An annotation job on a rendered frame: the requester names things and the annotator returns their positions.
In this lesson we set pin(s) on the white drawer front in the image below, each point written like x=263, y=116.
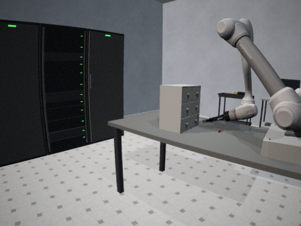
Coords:
x=185, y=109
x=194, y=120
x=186, y=94
x=196, y=93
x=195, y=107
x=185, y=123

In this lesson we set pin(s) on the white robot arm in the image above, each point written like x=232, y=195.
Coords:
x=285, y=102

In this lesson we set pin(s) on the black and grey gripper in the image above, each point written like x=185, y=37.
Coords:
x=218, y=118

